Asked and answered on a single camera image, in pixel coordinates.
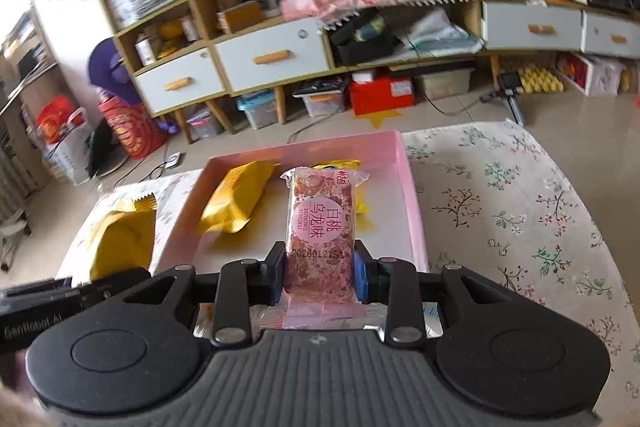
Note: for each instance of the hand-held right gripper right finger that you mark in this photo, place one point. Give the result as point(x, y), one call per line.
point(360, 279)

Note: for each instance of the red box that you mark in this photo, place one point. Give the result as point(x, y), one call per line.
point(380, 97)

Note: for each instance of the white patterned box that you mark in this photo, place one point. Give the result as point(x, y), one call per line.
point(600, 74)

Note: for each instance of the black basket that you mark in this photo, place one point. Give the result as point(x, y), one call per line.
point(360, 47)

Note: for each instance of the floral tablecloth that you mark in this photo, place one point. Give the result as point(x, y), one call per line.
point(500, 207)

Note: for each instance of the white shopping bag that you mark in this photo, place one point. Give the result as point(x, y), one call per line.
point(70, 152)

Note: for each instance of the clear storage bin blue lid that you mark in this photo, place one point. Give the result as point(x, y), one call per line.
point(257, 112)

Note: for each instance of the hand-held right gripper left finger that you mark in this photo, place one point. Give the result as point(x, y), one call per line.
point(272, 279)

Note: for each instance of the pink-lined cardboard box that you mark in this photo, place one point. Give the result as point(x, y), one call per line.
point(395, 187)

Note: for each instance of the yellow snack packet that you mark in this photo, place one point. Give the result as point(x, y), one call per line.
point(122, 242)
point(235, 199)
point(345, 166)

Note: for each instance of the yellow egg tray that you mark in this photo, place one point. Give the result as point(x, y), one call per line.
point(540, 79)

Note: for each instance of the pink snack packet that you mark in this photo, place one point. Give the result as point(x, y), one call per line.
point(320, 227)

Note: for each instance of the pink cloth cabinet cover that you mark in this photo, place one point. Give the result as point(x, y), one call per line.
point(325, 2)

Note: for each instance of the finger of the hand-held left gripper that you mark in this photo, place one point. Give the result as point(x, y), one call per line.
point(115, 281)

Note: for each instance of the brown cardboard box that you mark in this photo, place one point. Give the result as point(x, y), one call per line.
point(240, 17)

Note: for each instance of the clear storage box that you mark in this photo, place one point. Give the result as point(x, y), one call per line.
point(445, 84)

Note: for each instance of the long wooden low cabinet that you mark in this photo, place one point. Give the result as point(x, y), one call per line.
point(450, 57)

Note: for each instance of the black handheld device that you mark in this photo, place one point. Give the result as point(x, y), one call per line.
point(510, 87)

